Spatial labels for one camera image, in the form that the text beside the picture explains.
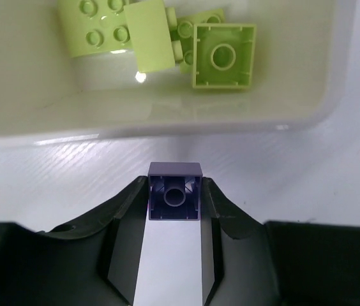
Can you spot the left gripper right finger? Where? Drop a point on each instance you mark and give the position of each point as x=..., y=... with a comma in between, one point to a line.
x=245, y=262

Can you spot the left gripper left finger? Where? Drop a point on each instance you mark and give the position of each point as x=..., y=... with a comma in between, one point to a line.
x=92, y=259

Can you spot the purple lego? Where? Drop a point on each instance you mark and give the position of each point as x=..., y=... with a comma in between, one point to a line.
x=174, y=191

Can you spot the green lego brick front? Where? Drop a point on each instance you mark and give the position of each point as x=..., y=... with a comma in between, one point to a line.
x=223, y=55

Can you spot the green square lego brick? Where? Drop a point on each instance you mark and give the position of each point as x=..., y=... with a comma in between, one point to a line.
x=94, y=27

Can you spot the green sloped lego brick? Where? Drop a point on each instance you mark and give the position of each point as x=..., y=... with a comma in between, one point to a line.
x=150, y=36

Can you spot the large white divided tray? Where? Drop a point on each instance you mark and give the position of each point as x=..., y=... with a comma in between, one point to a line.
x=299, y=71

